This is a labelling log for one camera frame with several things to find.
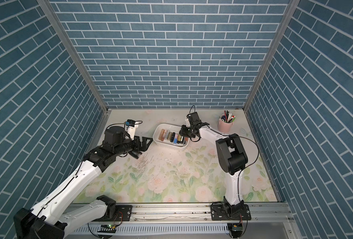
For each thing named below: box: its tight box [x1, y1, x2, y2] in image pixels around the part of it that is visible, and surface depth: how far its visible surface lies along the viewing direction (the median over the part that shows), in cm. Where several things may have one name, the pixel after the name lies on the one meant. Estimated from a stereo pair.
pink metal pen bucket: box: [217, 114, 235, 134], surface depth 102 cm
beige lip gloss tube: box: [158, 128, 166, 141], surface depth 107 cm
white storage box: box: [152, 123, 190, 151], surface depth 104 cm
